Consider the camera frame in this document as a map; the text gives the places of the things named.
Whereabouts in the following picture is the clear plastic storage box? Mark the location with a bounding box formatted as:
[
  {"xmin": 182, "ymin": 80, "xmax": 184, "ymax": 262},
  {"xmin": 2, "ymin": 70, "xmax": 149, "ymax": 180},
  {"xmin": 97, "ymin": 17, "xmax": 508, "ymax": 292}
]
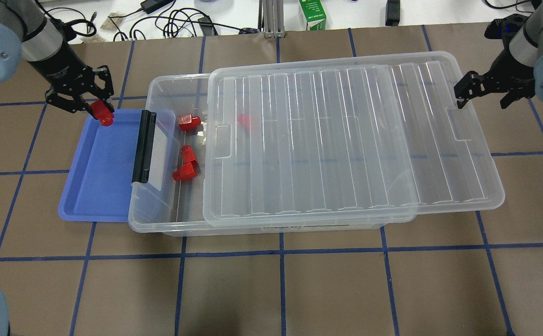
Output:
[{"xmin": 129, "ymin": 67, "xmax": 418, "ymax": 235}]

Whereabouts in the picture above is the black power adapter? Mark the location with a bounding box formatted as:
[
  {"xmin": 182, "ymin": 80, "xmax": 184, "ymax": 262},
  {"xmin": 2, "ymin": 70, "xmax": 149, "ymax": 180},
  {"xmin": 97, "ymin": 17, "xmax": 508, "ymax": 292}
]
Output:
[{"xmin": 140, "ymin": 0, "xmax": 175, "ymax": 14}]

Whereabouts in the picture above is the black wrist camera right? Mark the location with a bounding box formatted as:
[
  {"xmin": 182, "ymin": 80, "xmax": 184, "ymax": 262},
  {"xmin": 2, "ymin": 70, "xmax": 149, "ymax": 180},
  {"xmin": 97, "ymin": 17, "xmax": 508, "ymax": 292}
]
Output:
[{"xmin": 483, "ymin": 14, "xmax": 529, "ymax": 40}]

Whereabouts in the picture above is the aluminium frame post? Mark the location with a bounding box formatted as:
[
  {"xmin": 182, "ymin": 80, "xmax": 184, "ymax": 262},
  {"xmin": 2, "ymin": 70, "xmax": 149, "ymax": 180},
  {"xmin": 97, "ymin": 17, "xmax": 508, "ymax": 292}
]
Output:
[{"xmin": 258, "ymin": 0, "xmax": 285, "ymax": 38}]

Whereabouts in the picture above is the blue plastic tray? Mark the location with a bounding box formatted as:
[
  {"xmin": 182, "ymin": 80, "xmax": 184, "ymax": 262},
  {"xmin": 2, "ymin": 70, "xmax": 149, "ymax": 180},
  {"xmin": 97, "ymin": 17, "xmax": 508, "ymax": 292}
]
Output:
[{"xmin": 58, "ymin": 108, "xmax": 177, "ymax": 223}]

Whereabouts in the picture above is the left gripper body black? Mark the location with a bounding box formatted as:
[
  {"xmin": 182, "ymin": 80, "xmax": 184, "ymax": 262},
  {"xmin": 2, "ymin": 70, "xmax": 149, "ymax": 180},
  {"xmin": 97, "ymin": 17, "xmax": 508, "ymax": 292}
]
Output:
[{"xmin": 29, "ymin": 51, "xmax": 113, "ymax": 108}]

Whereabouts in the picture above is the red block carried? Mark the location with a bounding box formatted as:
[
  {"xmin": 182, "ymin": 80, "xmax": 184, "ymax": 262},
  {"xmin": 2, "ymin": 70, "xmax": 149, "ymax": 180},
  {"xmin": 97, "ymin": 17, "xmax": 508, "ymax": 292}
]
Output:
[{"xmin": 90, "ymin": 100, "xmax": 115, "ymax": 127}]

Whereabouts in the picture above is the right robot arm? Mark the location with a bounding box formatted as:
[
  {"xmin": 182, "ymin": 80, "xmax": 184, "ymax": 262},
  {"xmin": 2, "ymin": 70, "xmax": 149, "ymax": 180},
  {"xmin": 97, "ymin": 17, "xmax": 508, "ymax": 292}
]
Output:
[{"xmin": 453, "ymin": 1, "xmax": 543, "ymax": 109}]

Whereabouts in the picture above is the green milk carton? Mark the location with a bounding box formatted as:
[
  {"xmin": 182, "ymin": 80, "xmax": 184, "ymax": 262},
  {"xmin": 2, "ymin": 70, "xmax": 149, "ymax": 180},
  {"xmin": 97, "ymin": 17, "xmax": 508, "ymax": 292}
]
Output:
[{"xmin": 299, "ymin": 0, "xmax": 327, "ymax": 31}]

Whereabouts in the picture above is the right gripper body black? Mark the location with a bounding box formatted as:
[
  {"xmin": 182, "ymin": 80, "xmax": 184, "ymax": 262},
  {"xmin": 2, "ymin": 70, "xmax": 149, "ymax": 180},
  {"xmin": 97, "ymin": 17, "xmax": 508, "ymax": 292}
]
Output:
[{"xmin": 482, "ymin": 49, "xmax": 535, "ymax": 98}]

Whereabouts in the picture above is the clear plastic box lid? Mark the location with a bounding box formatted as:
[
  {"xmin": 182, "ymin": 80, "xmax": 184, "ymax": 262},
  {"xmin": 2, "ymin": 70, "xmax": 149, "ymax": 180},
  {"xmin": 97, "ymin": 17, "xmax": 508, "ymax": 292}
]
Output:
[{"xmin": 202, "ymin": 51, "xmax": 505, "ymax": 230}]

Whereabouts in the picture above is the red block middle lower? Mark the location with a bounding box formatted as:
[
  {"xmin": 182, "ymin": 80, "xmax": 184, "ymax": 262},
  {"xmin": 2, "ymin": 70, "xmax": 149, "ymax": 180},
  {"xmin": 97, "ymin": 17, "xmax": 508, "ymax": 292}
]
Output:
[{"xmin": 172, "ymin": 161, "xmax": 198, "ymax": 182}]

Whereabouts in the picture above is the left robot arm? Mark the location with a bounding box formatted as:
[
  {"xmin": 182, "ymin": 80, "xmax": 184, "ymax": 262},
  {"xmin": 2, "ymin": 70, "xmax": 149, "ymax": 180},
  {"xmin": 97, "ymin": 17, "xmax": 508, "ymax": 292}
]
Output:
[{"xmin": 0, "ymin": 0, "xmax": 114, "ymax": 119}]

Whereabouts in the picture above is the red block near latch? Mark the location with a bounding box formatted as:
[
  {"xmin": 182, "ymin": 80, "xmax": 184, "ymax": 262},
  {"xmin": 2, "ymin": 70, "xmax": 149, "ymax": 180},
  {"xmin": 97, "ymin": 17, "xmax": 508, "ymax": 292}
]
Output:
[{"xmin": 177, "ymin": 113, "xmax": 202, "ymax": 132}]

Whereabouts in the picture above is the black box latch handle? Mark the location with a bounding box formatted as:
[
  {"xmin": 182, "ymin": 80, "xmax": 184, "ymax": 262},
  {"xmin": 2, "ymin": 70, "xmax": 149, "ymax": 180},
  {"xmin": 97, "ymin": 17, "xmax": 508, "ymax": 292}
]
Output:
[{"xmin": 132, "ymin": 109, "xmax": 157, "ymax": 183}]

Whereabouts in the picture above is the red block far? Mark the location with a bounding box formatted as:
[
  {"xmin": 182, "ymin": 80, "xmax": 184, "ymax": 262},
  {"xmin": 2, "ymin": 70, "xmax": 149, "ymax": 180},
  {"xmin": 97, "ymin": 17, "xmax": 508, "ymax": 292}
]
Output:
[{"xmin": 236, "ymin": 113, "xmax": 251, "ymax": 132}]

